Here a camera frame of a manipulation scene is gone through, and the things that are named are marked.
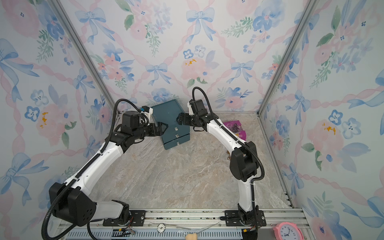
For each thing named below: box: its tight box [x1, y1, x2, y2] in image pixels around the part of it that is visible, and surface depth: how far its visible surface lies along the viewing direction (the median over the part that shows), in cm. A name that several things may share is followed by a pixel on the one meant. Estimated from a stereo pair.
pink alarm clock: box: [272, 221, 304, 240], surface depth 70 cm
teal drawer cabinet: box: [151, 99, 191, 150], surface depth 97 cm
